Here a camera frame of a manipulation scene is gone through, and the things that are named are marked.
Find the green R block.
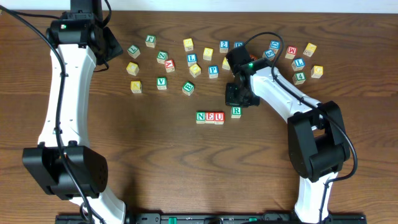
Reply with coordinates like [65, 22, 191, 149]
[231, 106, 242, 118]

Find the red E block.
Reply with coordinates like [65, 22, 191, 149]
[205, 112, 215, 124]

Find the green N block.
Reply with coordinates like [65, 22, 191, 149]
[195, 111, 206, 124]

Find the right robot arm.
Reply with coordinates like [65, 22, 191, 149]
[226, 55, 356, 223]

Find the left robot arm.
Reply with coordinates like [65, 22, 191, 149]
[22, 9, 126, 223]

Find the green L block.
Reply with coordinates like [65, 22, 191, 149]
[127, 45, 141, 58]

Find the yellow O block centre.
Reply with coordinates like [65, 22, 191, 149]
[222, 57, 230, 70]

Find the yellow o block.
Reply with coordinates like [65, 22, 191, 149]
[222, 57, 230, 70]
[189, 63, 201, 78]

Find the yellow C block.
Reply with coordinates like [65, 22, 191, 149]
[126, 62, 139, 76]

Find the blue P block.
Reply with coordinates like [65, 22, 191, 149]
[208, 65, 219, 78]

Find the green J block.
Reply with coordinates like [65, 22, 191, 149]
[145, 35, 156, 48]

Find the yellow K block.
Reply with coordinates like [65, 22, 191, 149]
[131, 81, 142, 93]

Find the blue 5 block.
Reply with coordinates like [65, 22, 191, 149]
[262, 49, 275, 61]

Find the blue d block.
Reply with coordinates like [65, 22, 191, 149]
[269, 40, 280, 54]
[234, 42, 244, 48]

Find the green B block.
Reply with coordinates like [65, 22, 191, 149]
[182, 82, 195, 96]

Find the blue 2 block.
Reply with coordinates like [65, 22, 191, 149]
[220, 40, 229, 53]

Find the yellow s block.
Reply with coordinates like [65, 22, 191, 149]
[183, 38, 194, 52]
[203, 47, 214, 61]

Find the green Z block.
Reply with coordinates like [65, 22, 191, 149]
[156, 51, 169, 64]

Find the blue l block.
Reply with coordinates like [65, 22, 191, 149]
[292, 58, 305, 72]
[187, 54, 197, 67]

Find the blue D block right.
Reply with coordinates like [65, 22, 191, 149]
[269, 40, 280, 54]

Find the green 4 block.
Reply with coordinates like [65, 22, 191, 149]
[292, 72, 307, 85]

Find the green V block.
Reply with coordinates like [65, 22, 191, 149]
[157, 77, 167, 90]

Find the red A block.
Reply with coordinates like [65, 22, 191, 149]
[164, 59, 175, 73]

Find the blue L block right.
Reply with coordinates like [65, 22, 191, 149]
[292, 58, 305, 72]

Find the red M block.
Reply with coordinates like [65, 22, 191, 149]
[285, 46, 297, 59]

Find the yellow S block top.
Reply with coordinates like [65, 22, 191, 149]
[183, 38, 194, 52]

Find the yellow G block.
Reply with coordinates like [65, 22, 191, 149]
[311, 65, 323, 78]

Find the yellow block top right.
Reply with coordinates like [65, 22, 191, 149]
[303, 42, 317, 57]

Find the right black cable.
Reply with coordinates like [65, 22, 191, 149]
[242, 31, 359, 224]

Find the black cable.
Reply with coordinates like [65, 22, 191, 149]
[0, 0, 113, 224]
[242, 31, 359, 224]

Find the left black cable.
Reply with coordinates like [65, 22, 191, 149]
[0, 0, 113, 224]

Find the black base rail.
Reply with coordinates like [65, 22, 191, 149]
[55, 212, 367, 224]

